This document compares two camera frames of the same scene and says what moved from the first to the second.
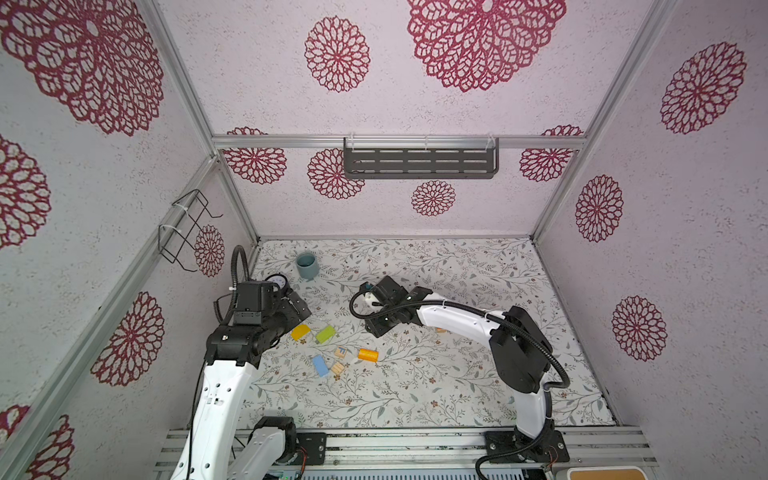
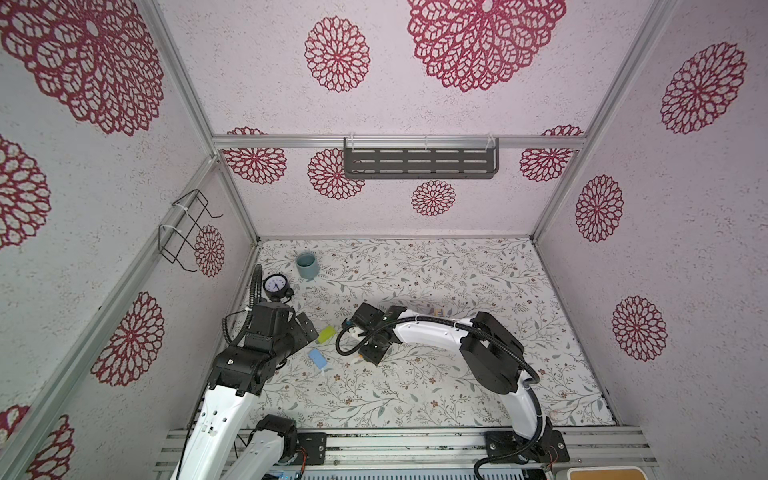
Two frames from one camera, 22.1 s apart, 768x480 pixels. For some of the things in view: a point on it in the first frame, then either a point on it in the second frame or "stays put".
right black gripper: [372, 326] → [372, 358]
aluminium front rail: [408, 451] stays put
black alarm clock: [278, 278] stays put
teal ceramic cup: [308, 265] stays put
